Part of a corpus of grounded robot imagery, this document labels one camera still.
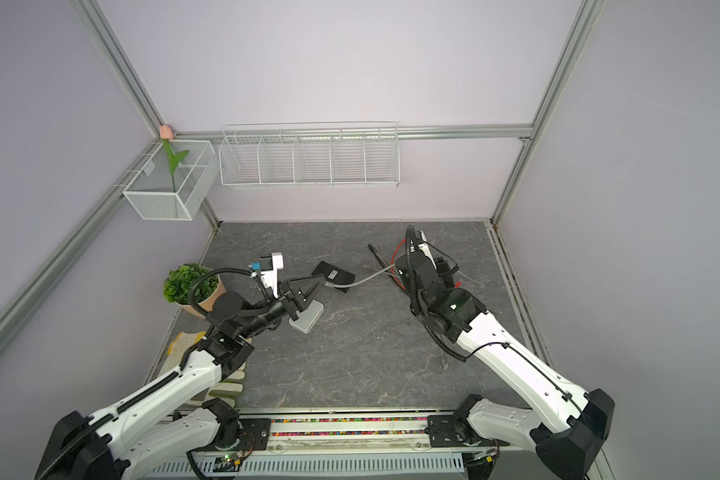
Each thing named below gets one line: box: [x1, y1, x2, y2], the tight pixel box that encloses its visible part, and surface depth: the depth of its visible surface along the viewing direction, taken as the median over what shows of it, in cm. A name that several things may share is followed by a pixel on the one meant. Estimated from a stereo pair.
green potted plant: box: [163, 263, 227, 319], surface depth 87 cm
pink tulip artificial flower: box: [159, 124, 190, 193], surface depth 92 cm
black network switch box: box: [311, 261, 355, 293], surface depth 106 cm
